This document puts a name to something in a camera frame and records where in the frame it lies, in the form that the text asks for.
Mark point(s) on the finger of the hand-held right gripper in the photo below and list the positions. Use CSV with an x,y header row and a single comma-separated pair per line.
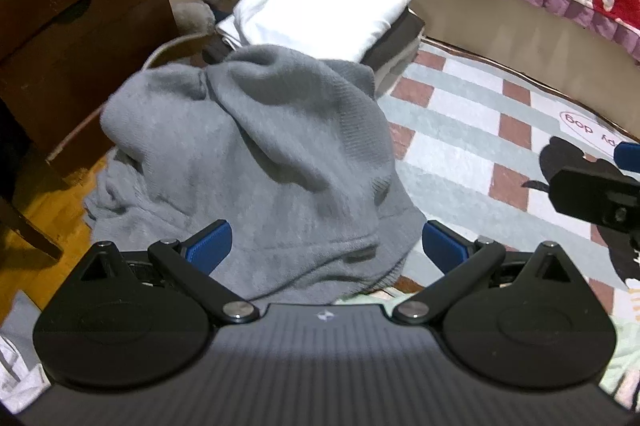
x,y
629,155
590,196

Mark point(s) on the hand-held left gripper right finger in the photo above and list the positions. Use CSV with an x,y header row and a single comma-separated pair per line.
x,y
442,247

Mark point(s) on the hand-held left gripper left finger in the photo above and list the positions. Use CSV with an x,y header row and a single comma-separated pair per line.
x,y
210,247

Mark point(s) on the grey knitted sweater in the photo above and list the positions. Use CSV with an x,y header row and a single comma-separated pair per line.
x,y
275,156

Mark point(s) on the checked plush mat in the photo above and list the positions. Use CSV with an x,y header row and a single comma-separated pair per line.
x,y
475,156

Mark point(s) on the dark wooden furniture leg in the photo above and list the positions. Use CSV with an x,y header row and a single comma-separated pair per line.
x,y
30,231

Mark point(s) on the white cloth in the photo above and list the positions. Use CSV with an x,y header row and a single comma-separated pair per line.
x,y
20,376

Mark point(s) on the white folded garment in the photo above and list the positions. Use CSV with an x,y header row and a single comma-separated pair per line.
x,y
325,6

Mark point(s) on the dark wooden cabinet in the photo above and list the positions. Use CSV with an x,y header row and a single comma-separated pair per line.
x,y
75,6

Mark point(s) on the beige bed frame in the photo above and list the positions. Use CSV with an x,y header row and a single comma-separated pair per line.
x,y
475,16

